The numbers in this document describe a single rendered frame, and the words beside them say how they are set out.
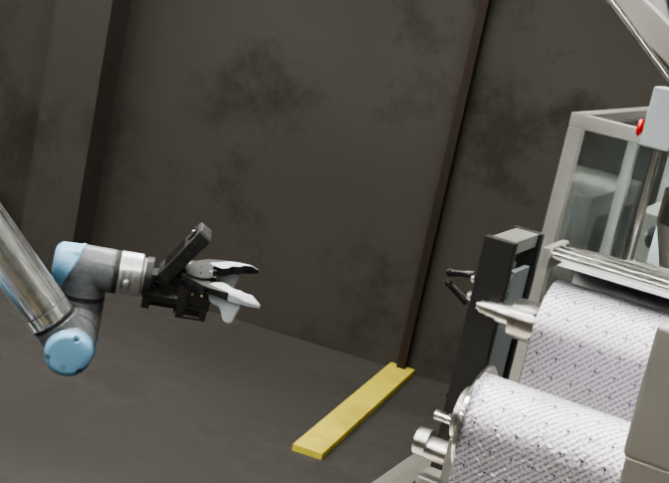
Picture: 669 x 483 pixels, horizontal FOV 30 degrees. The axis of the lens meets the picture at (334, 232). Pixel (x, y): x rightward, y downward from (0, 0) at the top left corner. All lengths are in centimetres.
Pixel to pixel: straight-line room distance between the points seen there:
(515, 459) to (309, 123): 435
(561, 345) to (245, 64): 430
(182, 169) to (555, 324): 445
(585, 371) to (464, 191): 390
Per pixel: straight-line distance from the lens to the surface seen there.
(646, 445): 71
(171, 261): 213
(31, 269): 202
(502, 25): 563
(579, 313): 184
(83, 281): 214
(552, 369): 185
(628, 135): 259
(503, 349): 208
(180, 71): 614
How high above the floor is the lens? 181
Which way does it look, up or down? 12 degrees down
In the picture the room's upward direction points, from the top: 12 degrees clockwise
